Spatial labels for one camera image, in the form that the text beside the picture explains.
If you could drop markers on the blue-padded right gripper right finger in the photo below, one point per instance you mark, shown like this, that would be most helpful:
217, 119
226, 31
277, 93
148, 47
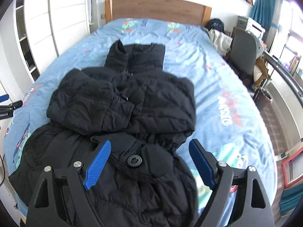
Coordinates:
251, 207

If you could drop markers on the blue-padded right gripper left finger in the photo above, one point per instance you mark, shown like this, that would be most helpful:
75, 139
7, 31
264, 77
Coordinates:
47, 206

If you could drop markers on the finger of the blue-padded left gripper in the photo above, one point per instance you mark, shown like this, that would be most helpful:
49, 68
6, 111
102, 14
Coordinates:
16, 105
4, 97

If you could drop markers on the black puffer coat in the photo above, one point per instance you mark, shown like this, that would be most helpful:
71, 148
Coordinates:
145, 113

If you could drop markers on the blue monster-print bed cover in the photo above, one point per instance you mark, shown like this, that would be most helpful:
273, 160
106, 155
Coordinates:
228, 123

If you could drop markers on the white sliding wardrobe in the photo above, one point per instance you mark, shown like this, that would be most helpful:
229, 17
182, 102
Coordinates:
33, 34

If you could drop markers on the long desk by window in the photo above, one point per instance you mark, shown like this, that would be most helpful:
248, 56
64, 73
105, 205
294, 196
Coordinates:
287, 99

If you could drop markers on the wooden headboard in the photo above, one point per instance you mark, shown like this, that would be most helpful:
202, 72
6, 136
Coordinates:
178, 11

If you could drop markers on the grey desk chair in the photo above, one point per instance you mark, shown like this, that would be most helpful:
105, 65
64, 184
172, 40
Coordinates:
246, 48

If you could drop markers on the cream cloth pile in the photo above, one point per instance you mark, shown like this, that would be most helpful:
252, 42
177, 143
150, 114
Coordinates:
220, 41

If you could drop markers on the dark blue backpack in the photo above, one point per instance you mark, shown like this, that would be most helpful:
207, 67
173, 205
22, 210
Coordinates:
216, 24

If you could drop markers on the white printer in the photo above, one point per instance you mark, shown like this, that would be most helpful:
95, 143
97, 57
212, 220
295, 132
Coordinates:
251, 26

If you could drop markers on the teal curtain right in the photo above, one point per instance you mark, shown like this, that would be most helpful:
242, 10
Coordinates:
267, 14

